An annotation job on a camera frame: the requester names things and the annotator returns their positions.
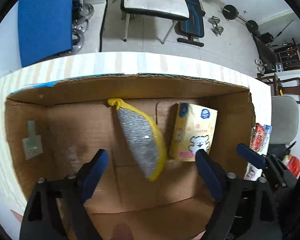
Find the black blue weight bench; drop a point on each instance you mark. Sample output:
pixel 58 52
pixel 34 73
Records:
pixel 194 26

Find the striped table mat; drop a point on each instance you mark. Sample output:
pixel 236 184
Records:
pixel 112 63

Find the yellow tissue pack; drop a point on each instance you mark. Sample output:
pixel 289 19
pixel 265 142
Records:
pixel 193 130

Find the white quilted chair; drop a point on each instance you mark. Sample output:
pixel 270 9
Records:
pixel 93 36

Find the chrome weight plates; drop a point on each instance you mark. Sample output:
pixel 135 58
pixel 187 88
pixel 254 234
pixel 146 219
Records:
pixel 81 14

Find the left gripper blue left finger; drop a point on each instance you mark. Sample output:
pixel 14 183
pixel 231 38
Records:
pixel 91 173

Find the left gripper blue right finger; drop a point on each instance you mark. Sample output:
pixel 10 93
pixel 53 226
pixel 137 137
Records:
pixel 212 174

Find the red floral snack packet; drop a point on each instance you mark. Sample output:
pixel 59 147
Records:
pixel 257 137

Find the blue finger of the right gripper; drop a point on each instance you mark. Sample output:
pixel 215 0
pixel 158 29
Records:
pixel 251 156

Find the grey shell chair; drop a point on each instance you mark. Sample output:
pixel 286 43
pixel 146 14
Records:
pixel 284 119

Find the red plastic bag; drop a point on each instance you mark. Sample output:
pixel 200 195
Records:
pixel 293 164

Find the yellow mesh scrubber pouch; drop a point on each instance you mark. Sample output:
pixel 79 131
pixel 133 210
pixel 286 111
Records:
pixel 143 137

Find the white chair with jacket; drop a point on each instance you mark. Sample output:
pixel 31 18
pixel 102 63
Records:
pixel 174 10

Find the brown wooden chair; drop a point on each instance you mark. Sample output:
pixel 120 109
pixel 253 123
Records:
pixel 279 88

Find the chrome dumbbell pair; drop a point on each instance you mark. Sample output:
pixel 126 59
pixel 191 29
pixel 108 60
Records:
pixel 216 28

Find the floor barbell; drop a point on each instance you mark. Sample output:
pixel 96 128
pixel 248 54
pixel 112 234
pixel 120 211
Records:
pixel 231 13

